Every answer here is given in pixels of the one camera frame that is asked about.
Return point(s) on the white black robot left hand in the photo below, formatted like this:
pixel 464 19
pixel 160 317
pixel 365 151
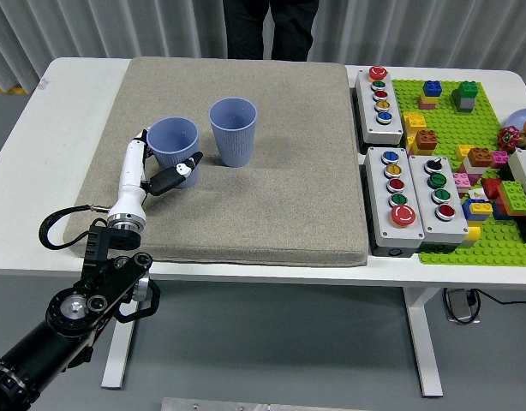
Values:
pixel 132 180

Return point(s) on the blue ribbed cup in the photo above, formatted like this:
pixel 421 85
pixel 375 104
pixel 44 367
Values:
pixel 233 141
pixel 173 137

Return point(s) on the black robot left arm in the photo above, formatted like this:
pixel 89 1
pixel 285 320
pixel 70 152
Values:
pixel 74 308

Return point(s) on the grey-brown fabric mat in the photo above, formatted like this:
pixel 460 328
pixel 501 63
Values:
pixel 254 192

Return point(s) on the white table leg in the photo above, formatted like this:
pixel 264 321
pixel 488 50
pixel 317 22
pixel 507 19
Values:
pixel 117 359
pixel 423 342

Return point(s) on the person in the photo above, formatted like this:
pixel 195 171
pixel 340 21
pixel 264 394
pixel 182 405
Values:
pixel 246 30

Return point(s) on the five-button box, small red stop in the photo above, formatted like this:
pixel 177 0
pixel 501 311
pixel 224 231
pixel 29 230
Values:
pixel 380 124

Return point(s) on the five-button box, large red stop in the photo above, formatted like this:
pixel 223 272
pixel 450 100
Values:
pixel 385 222

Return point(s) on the large yellow toy brick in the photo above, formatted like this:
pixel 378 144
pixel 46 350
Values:
pixel 414 122

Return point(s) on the button box with black selector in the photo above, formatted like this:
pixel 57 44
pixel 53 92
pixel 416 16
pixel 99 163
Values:
pixel 426 205

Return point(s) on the brown yellow brick stack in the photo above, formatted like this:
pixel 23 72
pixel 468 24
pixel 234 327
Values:
pixel 425 141

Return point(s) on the blue yellow pink brick stack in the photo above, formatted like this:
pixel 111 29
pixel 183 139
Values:
pixel 431 92

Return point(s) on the green brick baseplate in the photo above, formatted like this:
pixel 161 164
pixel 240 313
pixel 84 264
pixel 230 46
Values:
pixel 447 128

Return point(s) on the grey pleated curtain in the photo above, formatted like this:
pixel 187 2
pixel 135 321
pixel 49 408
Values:
pixel 417 30

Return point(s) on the pink toy brick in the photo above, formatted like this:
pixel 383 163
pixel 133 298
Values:
pixel 461 180

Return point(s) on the small yellow toy brick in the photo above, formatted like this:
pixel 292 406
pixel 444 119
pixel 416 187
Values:
pixel 462 152

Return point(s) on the green grey brick stack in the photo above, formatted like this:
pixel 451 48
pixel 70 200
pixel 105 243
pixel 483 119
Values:
pixel 465 96

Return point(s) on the white printed toy brick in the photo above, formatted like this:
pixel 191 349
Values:
pixel 476 195

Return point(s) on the yellow round toy brick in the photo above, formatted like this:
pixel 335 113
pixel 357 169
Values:
pixel 473 234

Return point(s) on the brown white brick stack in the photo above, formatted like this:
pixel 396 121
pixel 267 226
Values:
pixel 479 159

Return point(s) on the grey floor power strip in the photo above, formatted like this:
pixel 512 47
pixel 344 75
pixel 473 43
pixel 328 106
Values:
pixel 458 306

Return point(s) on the red toy brick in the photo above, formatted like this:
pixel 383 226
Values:
pixel 491 187

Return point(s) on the magenta toy brick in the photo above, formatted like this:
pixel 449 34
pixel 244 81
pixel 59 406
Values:
pixel 499 159

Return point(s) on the red toy valve wheel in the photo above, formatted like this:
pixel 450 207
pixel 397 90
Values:
pixel 509 138

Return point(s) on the green orange brick stack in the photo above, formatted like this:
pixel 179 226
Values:
pixel 513 197

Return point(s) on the light blue plate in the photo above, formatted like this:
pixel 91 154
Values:
pixel 518 117

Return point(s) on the white button box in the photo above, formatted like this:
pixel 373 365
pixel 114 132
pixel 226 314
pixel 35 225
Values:
pixel 524 171

